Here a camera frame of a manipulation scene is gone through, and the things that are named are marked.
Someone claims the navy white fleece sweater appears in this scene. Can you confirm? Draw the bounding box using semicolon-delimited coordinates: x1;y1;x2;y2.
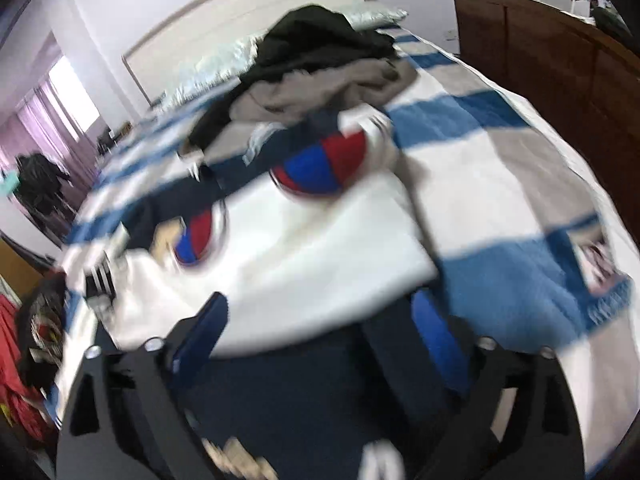
60;113;445;479

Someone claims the red garment pile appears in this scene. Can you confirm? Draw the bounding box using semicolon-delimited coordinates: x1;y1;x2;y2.
0;295;51;444

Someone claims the pale green satin pillow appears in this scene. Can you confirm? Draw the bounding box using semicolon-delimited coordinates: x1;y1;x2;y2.
160;1;409;110

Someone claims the blue checkered bed blanket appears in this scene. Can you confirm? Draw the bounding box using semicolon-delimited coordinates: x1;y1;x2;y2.
46;28;639;479

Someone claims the beige garment on bed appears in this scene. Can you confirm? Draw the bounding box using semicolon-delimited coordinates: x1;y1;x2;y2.
229;58;418;126

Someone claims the white bed headboard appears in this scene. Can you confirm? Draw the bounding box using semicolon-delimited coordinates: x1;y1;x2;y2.
122;0;367;103

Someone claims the black jacket on bed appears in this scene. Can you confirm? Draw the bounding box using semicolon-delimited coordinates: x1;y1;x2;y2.
179;4;395;155

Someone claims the dark wooden dresser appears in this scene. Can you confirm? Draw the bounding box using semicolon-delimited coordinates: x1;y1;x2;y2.
454;0;639;216

